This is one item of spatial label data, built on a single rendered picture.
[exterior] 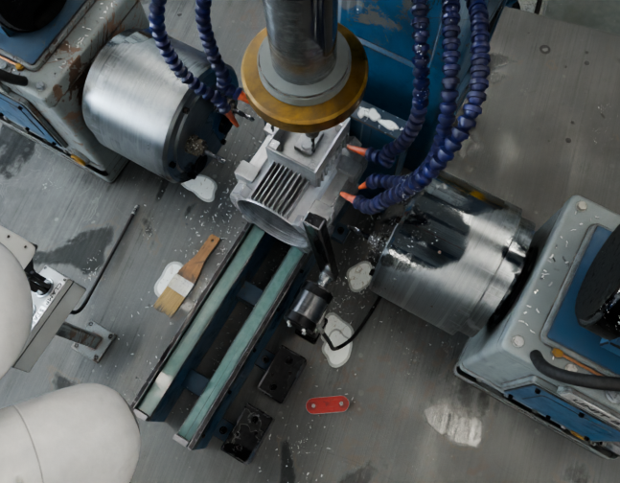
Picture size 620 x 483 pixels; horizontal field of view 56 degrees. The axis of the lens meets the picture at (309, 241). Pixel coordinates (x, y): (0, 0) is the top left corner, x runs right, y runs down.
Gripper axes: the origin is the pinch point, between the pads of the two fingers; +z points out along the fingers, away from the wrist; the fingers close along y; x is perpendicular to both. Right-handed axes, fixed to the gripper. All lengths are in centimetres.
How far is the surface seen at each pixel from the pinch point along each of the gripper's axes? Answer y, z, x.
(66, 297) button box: 0.4, 4.6, -3.5
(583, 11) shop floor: 199, 125, -22
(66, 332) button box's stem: -5.1, 13.0, 0.4
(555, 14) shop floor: 192, 122, -14
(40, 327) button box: -5.8, 3.7, -3.5
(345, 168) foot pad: 45, 14, -33
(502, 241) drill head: 42, 16, -63
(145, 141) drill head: 30.4, -1.2, -3.2
